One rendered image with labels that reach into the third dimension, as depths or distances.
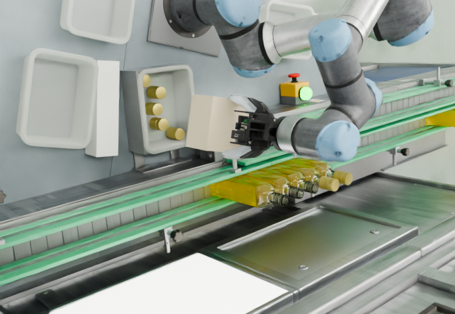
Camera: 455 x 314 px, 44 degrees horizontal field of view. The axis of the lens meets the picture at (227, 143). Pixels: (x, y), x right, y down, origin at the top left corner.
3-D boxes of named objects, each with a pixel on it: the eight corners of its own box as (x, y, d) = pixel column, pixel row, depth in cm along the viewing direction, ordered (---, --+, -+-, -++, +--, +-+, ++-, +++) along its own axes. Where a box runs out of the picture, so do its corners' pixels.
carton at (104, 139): (84, 153, 147) (96, 157, 142) (86, 59, 144) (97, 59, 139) (106, 152, 151) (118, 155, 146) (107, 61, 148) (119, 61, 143)
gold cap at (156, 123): (148, 118, 156) (157, 119, 153) (159, 116, 158) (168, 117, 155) (149, 130, 157) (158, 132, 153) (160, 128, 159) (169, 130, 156)
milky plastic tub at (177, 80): (129, 151, 155) (147, 156, 149) (120, 70, 150) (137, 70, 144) (180, 139, 166) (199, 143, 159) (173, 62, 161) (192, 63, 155)
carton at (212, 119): (192, 94, 129) (213, 95, 124) (243, 102, 140) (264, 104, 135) (185, 146, 130) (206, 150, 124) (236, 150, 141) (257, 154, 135)
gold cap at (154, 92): (145, 86, 154) (154, 86, 151) (156, 84, 156) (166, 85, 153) (147, 99, 155) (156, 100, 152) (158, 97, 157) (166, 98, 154)
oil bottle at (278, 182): (225, 189, 163) (279, 203, 147) (223, 170, 162) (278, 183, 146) (240, 184, 166) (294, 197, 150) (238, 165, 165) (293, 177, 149)
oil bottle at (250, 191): (210, 195, 159) (263, 210, 143) (208, 175, 158) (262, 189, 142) (225, 189, 163) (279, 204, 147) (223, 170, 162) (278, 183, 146)
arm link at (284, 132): (318, 119, 114) (313, 159, 114) (301, 117, 117) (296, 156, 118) (293, 115, 109) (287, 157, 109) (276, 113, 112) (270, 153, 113)
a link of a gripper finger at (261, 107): (250, 91, 125) (271, 116, 120) (256, 93, 126) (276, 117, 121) (240, 108, 127) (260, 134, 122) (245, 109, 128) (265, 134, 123)
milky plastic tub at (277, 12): (247, 1, 179) (267, -2, 172) (296, 8, 194) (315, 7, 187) (245, 56, 181) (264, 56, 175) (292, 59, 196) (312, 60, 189)
